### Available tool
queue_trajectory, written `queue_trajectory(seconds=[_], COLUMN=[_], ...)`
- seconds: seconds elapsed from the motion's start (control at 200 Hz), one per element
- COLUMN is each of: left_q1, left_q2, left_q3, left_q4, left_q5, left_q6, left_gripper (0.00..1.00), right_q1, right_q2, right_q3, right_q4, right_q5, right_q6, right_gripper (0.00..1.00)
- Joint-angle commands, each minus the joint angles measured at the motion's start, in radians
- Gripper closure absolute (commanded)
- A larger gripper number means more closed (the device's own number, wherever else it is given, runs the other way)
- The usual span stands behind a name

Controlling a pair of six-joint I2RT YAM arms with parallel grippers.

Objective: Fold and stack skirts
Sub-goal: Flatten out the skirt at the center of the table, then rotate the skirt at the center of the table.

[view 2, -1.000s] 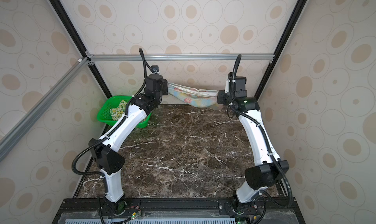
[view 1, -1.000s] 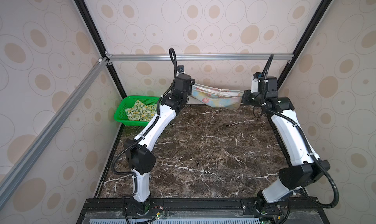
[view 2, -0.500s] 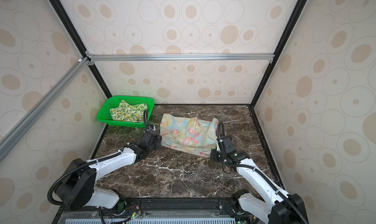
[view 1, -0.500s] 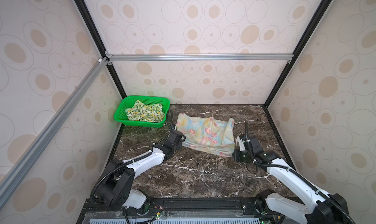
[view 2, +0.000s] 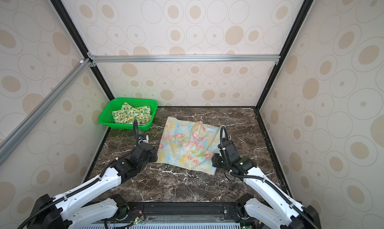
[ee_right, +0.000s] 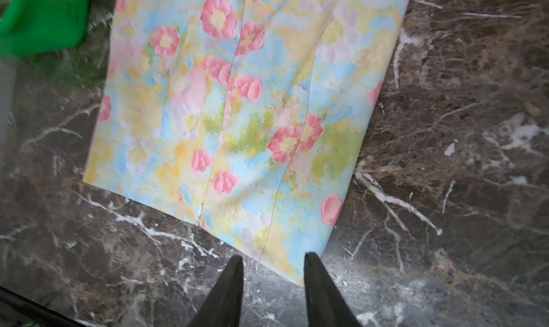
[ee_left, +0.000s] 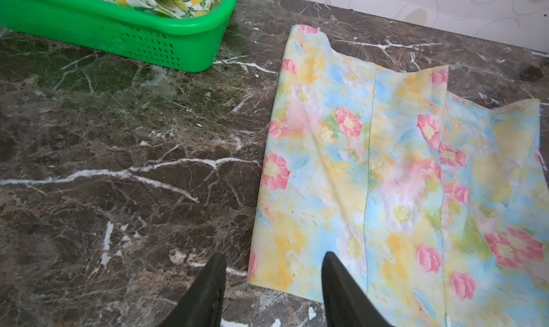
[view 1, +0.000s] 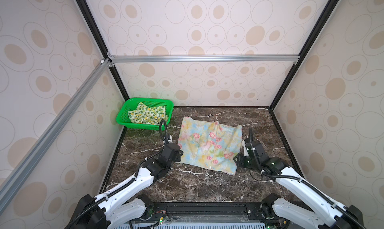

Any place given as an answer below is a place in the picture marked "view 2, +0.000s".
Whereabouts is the black corner post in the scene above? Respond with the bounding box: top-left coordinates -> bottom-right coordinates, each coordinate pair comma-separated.
49,0 -> 115,100
256,0 -> 315,112

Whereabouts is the green plastic basket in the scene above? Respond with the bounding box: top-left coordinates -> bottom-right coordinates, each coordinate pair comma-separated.
99,97 -> 158,131

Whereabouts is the pastel floral skirt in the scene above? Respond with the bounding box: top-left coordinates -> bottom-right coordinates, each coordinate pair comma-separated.
157,117 -> 220,176

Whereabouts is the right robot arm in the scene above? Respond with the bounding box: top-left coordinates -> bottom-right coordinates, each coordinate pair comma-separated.
212,138 -> 322,229

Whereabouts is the diagonal aluminium left rail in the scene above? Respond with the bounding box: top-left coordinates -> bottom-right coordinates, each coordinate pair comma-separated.
1,58 -> 91,164

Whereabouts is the black left corner post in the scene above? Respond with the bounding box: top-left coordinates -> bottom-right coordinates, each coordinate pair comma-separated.
49,0 -> 115,100

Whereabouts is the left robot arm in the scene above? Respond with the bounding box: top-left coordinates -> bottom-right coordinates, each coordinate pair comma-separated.
19,135 -> 158,229

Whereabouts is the horizontal aluminium back rail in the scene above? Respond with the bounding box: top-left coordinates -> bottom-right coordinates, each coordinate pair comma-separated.
91,54 -> 280,63

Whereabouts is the black right corner post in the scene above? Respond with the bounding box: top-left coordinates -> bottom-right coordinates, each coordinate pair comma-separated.
256,0 -> 315,112

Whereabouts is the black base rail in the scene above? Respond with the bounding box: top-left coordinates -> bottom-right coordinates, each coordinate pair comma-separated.
53,201 -> 313,229

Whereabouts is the lemon print folded skirt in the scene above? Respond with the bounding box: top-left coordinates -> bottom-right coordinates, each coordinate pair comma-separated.
112,102 -> 152,126

